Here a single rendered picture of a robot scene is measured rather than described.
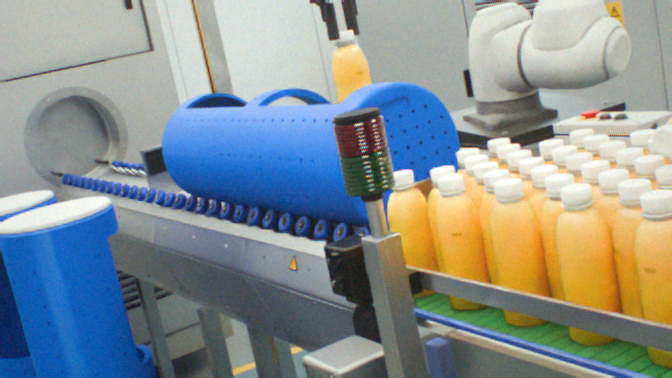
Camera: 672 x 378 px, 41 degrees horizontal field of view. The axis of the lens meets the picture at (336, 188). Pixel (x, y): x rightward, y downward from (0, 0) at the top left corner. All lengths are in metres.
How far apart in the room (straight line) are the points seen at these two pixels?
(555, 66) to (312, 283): 0.72
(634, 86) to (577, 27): 1.22
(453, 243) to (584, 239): 0.26
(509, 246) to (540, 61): 0.86
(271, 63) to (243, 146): 5.13
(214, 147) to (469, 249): 0.87
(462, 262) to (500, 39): 0.86
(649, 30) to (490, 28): 1.07
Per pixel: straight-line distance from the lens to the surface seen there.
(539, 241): 1.28
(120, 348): 2.28
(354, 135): 1.08
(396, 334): 1.15
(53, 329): 2.25
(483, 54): 2.15
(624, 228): 1.16
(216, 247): 2.25
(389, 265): 1.13
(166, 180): 2.83
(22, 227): 2.22
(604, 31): 2.01
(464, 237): 1.36
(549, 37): 2.04
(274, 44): 7.08
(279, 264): 1.96
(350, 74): 1.71
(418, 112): 1.70
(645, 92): 3.18
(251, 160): 1.91
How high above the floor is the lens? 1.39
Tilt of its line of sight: 11 degrees down
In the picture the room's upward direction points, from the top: 12 degrees counter-clockwise
